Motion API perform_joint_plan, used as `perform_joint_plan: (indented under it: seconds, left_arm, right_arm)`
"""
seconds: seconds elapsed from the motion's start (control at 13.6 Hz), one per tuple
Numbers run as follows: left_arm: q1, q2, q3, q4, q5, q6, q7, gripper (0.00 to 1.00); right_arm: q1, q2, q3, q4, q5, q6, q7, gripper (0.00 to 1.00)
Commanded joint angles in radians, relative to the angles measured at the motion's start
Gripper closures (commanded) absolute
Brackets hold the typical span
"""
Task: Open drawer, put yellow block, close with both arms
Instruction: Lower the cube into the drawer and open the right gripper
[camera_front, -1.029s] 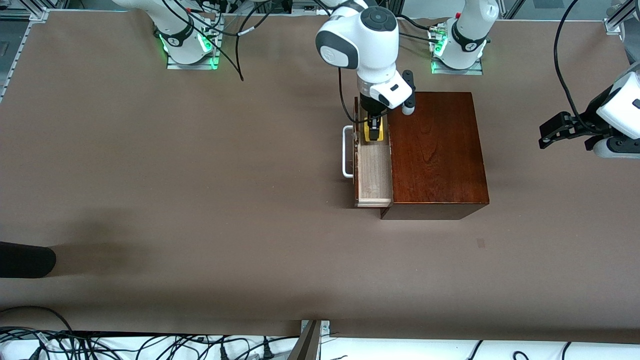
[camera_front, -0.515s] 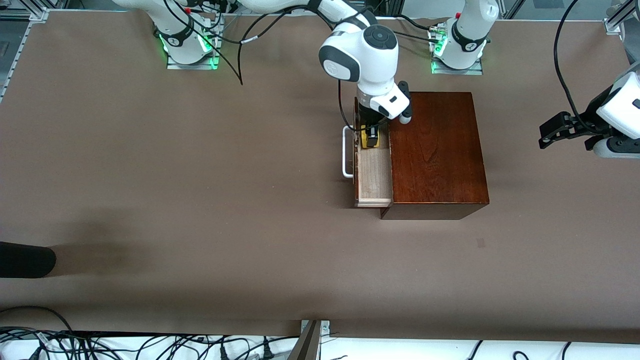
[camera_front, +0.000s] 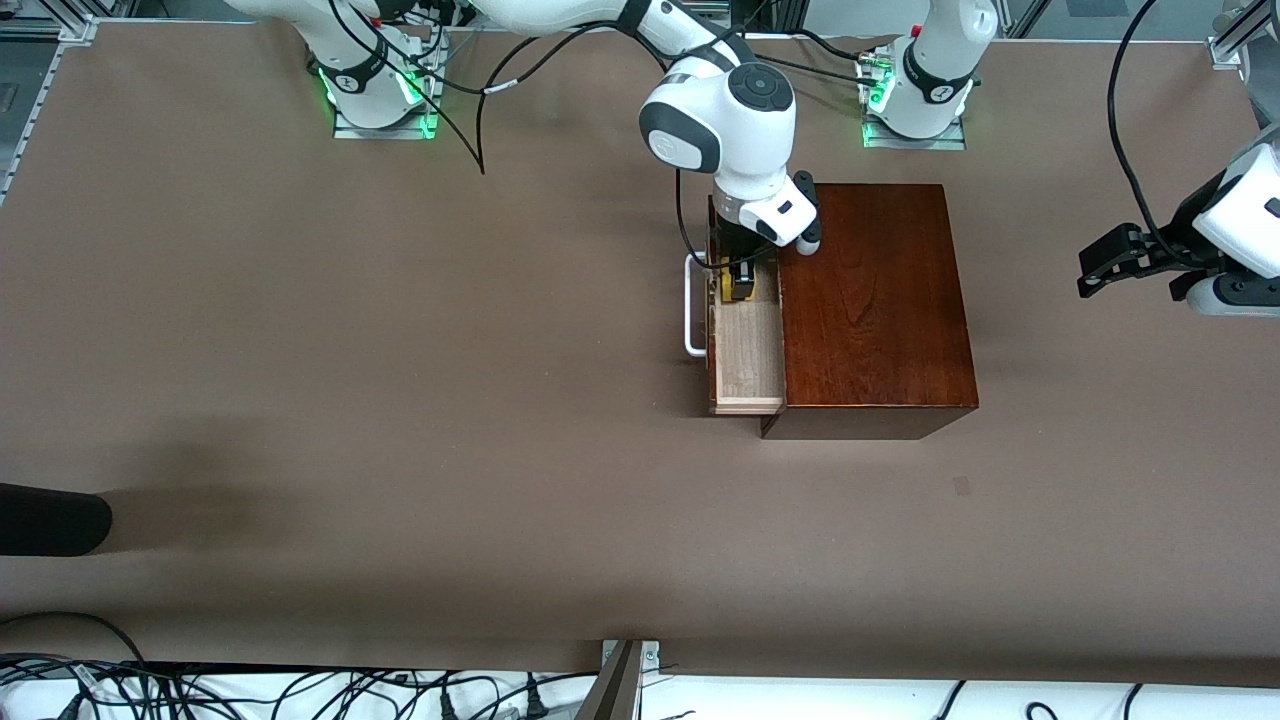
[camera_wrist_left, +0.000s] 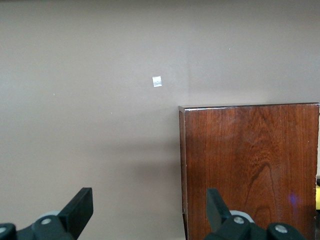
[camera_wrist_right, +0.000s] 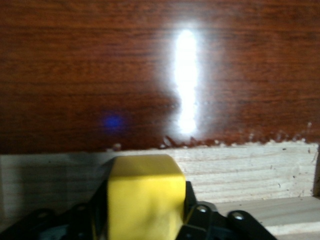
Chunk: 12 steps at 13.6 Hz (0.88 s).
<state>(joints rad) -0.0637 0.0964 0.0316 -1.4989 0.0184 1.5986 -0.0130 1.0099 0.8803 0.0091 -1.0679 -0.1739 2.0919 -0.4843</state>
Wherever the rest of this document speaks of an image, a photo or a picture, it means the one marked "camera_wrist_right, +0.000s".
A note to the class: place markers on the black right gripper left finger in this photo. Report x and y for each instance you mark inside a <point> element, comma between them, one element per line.
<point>62,222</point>

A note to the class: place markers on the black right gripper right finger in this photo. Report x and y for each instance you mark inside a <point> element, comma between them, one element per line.
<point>215,222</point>

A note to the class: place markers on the yellow cube block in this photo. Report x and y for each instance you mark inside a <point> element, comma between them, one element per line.
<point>145,195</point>

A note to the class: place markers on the dark brown wooden box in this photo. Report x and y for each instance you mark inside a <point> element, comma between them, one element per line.
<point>100,62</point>

